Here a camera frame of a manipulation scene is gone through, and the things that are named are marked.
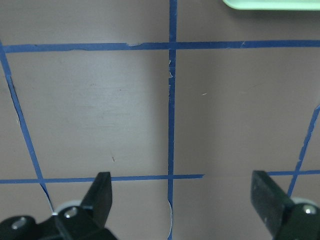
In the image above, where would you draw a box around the green plastic tray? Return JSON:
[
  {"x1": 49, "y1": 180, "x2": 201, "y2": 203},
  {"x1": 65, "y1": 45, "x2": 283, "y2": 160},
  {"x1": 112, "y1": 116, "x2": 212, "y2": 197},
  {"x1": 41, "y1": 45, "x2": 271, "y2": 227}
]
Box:
[{"x1": 223, "y1": 0, "x2": 320, "y2": 11}]

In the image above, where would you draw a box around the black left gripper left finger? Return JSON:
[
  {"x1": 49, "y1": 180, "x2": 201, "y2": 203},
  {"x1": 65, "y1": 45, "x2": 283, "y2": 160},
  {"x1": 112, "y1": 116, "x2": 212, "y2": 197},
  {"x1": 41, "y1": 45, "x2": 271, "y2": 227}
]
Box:
[{"x1": 80, "y1": 172, "x2": 112, "y2": 228}]

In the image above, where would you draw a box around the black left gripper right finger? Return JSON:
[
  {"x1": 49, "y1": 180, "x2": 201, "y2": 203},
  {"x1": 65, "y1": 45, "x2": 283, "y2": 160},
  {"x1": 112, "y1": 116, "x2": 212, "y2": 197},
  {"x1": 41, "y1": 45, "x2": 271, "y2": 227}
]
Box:
[{"x1": 250, "y1": 170, "x2": 295, "y2": 235}]

